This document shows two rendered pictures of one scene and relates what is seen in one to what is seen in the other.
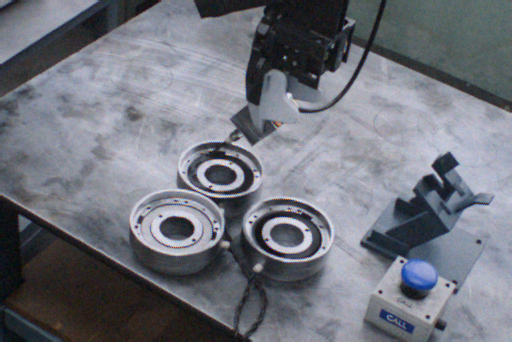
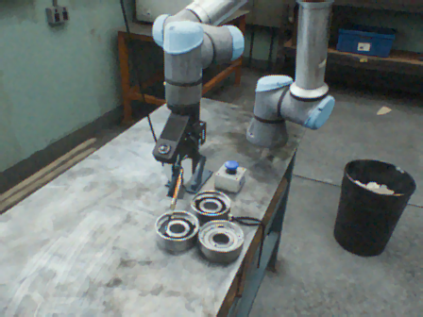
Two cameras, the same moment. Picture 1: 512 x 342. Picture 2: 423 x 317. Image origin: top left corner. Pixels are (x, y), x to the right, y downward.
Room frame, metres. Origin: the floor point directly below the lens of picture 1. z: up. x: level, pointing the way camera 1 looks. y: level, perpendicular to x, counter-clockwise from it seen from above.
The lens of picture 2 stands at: (0.75, 0.77, 1.43)
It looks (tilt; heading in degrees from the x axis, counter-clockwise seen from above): 31 degrees down; 268
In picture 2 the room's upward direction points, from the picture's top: 3 degrees clockwise
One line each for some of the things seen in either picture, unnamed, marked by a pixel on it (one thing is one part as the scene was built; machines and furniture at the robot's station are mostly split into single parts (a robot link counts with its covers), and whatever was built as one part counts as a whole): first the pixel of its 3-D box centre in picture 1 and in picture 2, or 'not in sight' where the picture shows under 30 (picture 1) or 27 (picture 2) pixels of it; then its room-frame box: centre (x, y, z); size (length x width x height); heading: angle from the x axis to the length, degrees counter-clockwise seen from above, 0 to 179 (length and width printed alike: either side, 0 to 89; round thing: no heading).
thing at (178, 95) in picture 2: not in sight; (181, 91); (0.79, 0.02, 1.15); 0.08 x 0.08 x 0.05
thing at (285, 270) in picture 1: (286, 240); (211, 208); (0.72, -0.02, 0.82); 0.10 x 0.10 x 0.04
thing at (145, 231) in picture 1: (176, 234); (220, 241); (0.69, 0.11, 0.82); 0.08 x 0.08 x 0.02
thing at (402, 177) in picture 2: not in sight; (368, 208); (-0.16, -0.84, 0.21); 0.34 x 0.34 x 0.43
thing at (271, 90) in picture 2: not in sight; (274, 95); (0.50, -0.47, 0.97); 0.13 x 0.12 x 0.14; 136
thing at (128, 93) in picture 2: not in sight; (190, 62); (0.87, -2.80, 0.39); 1.50 x 0.62 x 0.78; 67
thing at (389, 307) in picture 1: (414, 303); (231, 176); (0.66, -0.16, 0.82); 0.08 x 0.07 x 0.05; 67
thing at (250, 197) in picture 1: (219, 180); (177, 231); (0.80, 0.08, 0.82); 0.10 x 0.10 x 0.04
